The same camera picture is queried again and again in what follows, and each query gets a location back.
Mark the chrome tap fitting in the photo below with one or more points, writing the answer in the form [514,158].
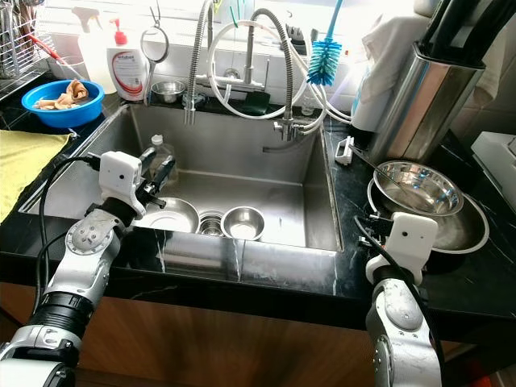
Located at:
[288,127]

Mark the small white plastic clip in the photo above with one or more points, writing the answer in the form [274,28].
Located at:
[345,151]

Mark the white soap bottle red pump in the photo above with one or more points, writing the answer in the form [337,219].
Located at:
[126,72]

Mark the white appliance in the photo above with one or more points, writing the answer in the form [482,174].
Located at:
[498,157]

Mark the tiny steel cup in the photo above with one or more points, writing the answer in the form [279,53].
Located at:
[168,91]

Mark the hanging round steel strainer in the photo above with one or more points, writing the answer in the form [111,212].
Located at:
[149,76]

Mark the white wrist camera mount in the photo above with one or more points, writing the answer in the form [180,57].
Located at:
[411,238]
[118,177]

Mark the yellow cloth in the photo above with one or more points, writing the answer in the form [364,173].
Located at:
[24,169]

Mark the stainless steel kitchen sink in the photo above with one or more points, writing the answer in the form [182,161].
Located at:
[234,153]

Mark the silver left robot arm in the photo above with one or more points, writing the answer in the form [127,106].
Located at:
[85,266]

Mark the stainless steel knife block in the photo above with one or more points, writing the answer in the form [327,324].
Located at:
[423,109]

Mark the white bag with blue label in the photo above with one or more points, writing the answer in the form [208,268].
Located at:
[385,64]

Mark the clear plastic bottle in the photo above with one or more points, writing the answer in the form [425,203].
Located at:
[166,147]

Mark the white spray bottle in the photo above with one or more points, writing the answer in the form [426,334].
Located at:
[93,52]

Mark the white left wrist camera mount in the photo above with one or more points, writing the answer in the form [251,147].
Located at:
[118,177]

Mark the steel sink drain strainer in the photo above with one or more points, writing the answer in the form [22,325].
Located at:
[211,226]

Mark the beige food pieces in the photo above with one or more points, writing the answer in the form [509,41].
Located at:
[76,91]

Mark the dark green sponge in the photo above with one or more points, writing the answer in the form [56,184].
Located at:
[255,102]

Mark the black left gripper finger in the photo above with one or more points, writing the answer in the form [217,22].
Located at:
[165,174]
[147,164]

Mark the chrome faucet post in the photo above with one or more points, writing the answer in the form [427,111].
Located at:
[247,55]

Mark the blue bottle brush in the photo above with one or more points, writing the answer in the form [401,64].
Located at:
[325,60]

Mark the steel spring faucet spout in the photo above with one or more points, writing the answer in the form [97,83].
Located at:
[197,68]

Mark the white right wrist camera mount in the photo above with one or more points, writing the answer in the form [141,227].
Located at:
[411,238]

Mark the blue plastic bowl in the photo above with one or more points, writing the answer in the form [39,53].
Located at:
[60,118]

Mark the small steel bowl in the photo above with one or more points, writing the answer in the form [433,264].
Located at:
[243,225]

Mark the shallow steel plate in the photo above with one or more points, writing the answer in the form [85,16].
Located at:
[173,218]

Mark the brown wooden cabinet front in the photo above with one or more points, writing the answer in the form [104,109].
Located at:
[210,347]

